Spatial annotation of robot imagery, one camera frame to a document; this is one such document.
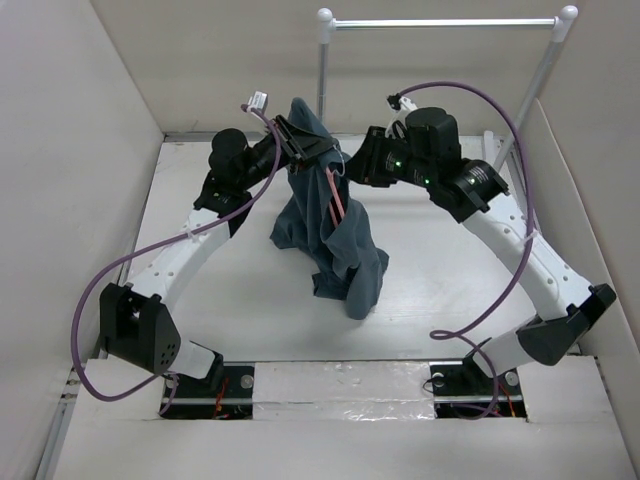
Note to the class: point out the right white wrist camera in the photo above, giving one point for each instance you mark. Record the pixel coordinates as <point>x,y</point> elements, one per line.
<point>400,107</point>

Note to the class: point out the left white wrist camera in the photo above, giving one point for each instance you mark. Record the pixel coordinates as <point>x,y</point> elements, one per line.
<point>256,107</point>

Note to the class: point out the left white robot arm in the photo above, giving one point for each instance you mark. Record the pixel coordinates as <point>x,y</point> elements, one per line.
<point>136,323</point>

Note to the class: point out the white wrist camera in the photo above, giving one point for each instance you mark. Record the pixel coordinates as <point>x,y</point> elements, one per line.
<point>400,107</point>
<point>256,107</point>

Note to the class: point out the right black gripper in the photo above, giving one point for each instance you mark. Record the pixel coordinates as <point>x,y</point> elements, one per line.
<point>366,164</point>

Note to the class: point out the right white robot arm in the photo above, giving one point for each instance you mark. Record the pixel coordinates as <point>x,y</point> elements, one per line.
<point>566,305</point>

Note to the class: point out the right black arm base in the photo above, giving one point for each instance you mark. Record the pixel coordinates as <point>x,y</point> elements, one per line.
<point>484,383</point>

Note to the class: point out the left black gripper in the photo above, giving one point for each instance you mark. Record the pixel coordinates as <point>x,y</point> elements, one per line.
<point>299,145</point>

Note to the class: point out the white clothes rack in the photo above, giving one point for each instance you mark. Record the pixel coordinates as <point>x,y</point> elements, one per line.
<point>361,62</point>

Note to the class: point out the blue t shirt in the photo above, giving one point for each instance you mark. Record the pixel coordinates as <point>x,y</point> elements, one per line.
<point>351,267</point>

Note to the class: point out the pink clothes hanger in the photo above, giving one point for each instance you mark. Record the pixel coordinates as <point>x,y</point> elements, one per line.
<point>336,208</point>

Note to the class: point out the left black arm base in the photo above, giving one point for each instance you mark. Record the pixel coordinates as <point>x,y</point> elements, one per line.
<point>225,394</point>

